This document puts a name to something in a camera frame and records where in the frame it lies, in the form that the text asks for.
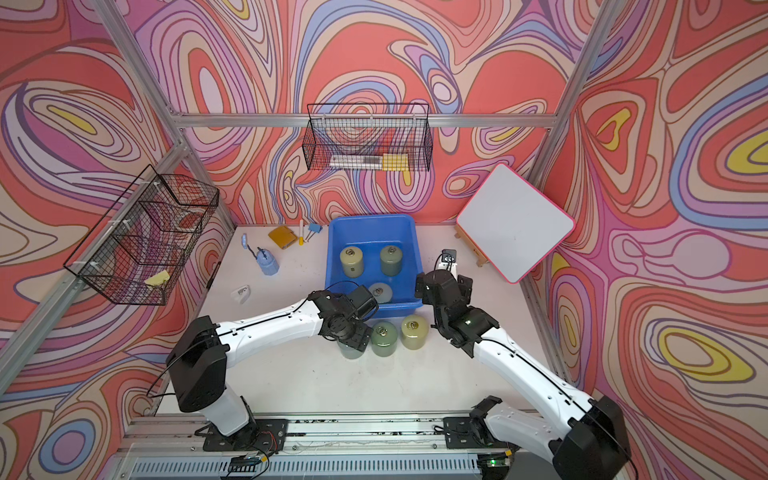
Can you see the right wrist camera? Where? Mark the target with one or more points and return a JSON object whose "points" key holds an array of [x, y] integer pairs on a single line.
{"points": [[447, 260]]}

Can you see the grey-blue tea canister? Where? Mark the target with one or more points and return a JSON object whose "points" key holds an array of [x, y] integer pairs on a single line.
{"points": [[382, 292], [350, 353]]}

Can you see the white board pink frame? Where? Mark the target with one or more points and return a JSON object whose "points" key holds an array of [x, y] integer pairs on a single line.
{"points": [[513, 224]]}

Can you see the black wire basket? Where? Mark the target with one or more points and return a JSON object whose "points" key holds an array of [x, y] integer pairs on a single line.
{"points": [[158, 220], [354, 136]]}

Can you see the small white object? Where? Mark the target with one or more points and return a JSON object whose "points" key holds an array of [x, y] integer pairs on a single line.
{"points": [[241, 294]]}

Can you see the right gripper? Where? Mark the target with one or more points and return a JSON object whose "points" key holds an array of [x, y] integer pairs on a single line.
{"points": [[421, 290]]}

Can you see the yellow box in basket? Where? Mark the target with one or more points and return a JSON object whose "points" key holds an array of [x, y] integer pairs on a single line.
{"points": [[395, 162]]}

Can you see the black wire basket left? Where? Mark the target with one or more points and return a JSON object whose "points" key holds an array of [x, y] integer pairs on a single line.
{"points": [[158, 220]]}

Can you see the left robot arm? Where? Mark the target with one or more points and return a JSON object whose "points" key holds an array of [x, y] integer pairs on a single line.
{"points": [[198, 363]]}

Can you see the dark green tea canister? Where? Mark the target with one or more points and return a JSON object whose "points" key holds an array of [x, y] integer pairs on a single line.
{"points": [[384, 339]]}

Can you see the white marker pen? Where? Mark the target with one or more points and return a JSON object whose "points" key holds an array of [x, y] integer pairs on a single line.
{"points": [[301, 231]]}

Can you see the yellow sponge in basket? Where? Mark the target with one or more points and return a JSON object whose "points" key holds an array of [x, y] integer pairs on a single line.
{"points": [[158, 280]]}

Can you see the wooden easel stand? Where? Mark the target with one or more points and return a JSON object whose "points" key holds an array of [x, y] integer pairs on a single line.
{"points": [[481, 259]]}

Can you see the yellow sticky note pad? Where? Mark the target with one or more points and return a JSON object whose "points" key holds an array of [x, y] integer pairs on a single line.
{"points": [[283, 236]]}

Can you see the yellow-green tea canister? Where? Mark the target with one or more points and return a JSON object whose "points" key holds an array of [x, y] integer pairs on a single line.
{"points": [[414, 332]]}

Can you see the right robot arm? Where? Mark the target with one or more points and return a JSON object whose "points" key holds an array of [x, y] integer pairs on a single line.
{"points": [[528, 378]]}

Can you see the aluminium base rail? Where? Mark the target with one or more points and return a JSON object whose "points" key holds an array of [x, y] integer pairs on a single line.
{"points": [[489, 441]]}

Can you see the blue binder clip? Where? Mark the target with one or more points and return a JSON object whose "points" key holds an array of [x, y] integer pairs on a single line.
{"points": [[313, 229]]}

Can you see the pale yellow tea canister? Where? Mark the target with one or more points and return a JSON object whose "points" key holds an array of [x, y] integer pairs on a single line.
{"points": [[352, 261]]}

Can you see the black wire basket back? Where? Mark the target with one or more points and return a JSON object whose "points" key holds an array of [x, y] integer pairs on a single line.
{"points": [[354, 136]]}

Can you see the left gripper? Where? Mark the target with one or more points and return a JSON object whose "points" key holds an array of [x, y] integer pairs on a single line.
{"points": [[363, 338]]}

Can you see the olive green tea canister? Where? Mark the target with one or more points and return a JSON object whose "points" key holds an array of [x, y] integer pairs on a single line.
{"points": [[391, 258]]}

